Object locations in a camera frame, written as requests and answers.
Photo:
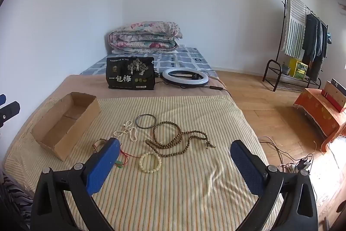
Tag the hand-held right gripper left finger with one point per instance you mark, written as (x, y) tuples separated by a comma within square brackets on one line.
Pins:
[(104, 166)]

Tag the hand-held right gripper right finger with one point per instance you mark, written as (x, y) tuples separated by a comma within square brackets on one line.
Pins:
[(247, 166)]

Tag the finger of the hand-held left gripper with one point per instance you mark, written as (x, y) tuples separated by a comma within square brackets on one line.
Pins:
[(9, 113), (2, 99)]

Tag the brown cardboard box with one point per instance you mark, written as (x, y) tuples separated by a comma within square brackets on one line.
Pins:
[(67, 125)]

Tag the thin dark bangle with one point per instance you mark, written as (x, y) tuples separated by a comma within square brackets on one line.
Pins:
[(146, 128)]

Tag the power strip with plugs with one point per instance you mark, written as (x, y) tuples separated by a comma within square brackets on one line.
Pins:
[(301, 164)]

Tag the striped yellow blanket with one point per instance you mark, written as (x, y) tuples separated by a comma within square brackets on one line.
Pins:
[(175, 193)]

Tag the tan pink blanket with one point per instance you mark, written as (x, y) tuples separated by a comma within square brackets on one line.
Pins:
[(86, 84)]

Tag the zebra striped cloth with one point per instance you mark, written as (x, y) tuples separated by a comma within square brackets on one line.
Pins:
[(13, 201)]

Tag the orange cloth covered stool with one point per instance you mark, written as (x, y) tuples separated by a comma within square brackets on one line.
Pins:
[(316, 109)]

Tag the black printed snack bag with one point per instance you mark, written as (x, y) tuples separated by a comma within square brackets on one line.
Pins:
[(129, 74)]

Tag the black metal clothes rack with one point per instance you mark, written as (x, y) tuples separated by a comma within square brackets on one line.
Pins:
[(270, 63)]

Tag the yellow box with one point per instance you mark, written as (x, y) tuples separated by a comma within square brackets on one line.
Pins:
[(293, 64)]

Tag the tan box with red edge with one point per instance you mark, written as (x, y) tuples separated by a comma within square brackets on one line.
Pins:
[(333, 95)]

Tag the blue patterned bed sheet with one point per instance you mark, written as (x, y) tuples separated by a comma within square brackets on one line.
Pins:
[(186, 57)]

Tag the folded floral quilt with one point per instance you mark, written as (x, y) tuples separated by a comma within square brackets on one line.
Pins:
[(146, 37)]

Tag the dark hanging garment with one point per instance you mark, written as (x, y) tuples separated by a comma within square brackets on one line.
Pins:
[(309, 36), (321, 52)]

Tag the green striped hanging cloth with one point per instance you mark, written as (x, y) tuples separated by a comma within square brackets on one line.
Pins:
[(293, 28)]

